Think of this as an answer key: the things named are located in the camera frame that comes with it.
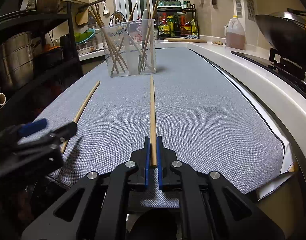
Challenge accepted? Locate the white handle metal fork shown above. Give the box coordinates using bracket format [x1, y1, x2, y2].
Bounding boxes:
[141, 9, 148, 59]

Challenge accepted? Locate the chrome kitchen faucet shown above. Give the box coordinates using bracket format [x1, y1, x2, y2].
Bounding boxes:
[109, 11, 126, 25]

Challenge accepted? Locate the large steel stockpot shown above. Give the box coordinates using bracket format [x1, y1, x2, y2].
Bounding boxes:
[0, 31, 34, 89]

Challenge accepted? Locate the grey woven table mat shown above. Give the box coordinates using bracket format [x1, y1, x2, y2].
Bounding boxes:
[40, 48, 289, 193]

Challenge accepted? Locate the green plastic basin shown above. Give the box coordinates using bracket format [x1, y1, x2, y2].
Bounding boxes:
[74, 28, 95, 44]

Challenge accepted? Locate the black metal shelf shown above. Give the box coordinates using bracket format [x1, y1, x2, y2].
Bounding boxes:
[0, 2, 83, 128]

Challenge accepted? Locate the clear plastic utensil container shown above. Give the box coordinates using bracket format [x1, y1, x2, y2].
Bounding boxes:
[101, 20, 157, 77]

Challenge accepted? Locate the white hanging ladle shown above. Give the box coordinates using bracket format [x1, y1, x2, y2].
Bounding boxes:
[102, 0, 110, 16]

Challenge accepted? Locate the brown bowl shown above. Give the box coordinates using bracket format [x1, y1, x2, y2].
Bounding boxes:
[37, 0, 61, 13]

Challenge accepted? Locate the wooden cutting board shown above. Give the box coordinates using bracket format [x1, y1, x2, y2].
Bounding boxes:
[164, 38, 207, 43]

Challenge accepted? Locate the black condiment rack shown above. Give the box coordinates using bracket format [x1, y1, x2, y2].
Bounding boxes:
[156, 0, 199, 40]

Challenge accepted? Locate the black gas stove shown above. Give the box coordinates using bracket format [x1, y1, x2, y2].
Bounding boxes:
[231, 48, 306, 93]

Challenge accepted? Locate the brown liquid plastic jug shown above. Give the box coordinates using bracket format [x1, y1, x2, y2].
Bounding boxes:
[224, 15, 245, 50]

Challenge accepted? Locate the black wok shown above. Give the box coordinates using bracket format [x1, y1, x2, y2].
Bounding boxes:
[254, 15, 306, 66]

